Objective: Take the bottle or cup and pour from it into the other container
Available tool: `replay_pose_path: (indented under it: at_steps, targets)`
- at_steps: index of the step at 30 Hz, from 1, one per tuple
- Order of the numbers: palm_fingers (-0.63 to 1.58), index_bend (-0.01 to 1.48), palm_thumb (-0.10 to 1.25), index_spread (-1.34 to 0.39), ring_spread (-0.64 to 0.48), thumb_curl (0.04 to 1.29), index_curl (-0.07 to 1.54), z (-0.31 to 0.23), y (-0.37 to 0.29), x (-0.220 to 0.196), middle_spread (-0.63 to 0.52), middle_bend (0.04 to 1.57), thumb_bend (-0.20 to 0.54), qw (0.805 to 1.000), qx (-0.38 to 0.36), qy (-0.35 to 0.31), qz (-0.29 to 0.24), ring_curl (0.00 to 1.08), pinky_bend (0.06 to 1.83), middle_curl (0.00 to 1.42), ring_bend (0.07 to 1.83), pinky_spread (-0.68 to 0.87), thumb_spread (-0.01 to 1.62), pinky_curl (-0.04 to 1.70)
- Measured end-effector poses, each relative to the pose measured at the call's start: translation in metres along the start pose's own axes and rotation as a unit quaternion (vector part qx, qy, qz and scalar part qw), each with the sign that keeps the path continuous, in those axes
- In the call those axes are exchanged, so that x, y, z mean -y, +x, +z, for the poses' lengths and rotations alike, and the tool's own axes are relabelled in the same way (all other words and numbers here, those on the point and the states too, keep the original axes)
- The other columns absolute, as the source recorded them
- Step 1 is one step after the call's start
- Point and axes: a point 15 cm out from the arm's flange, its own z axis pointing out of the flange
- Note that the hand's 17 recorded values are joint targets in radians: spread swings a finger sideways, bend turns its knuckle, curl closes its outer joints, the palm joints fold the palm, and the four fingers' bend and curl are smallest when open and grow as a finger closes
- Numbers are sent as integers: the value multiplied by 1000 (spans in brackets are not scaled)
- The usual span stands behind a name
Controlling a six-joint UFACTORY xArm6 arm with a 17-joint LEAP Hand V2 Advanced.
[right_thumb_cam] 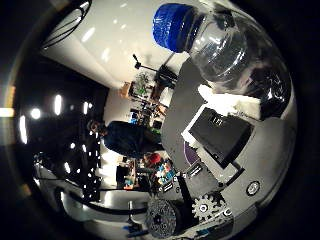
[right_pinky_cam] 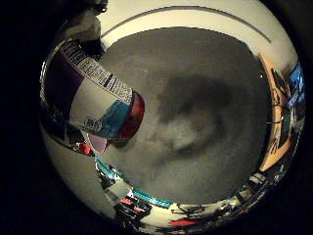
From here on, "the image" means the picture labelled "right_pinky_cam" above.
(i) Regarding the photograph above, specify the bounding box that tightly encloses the wooden desk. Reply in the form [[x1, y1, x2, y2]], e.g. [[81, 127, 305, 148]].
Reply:
[[258, 53, 294, 172]]

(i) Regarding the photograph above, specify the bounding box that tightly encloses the purple bowl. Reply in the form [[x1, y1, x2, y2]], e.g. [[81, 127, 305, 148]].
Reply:
[[87, 131, 110, 155]]

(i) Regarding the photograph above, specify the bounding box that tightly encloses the dark grey table mat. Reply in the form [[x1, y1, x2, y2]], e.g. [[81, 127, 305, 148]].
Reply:
[[97, 26, 273, 206]]

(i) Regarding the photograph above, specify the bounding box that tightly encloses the white labelled bottle red cap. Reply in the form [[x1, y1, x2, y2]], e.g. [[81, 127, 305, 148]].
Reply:
[[40, 40, 147, 143]]

